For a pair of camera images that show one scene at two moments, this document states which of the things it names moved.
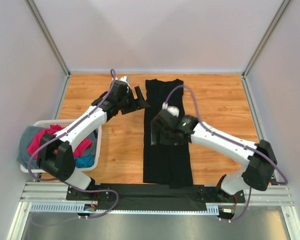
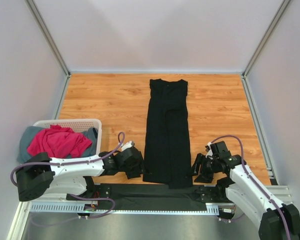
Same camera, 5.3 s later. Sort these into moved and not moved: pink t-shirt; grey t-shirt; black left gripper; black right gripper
Moved: black right gripper; black left gripper
Not moved: pink t-shirt; grey t-shirt
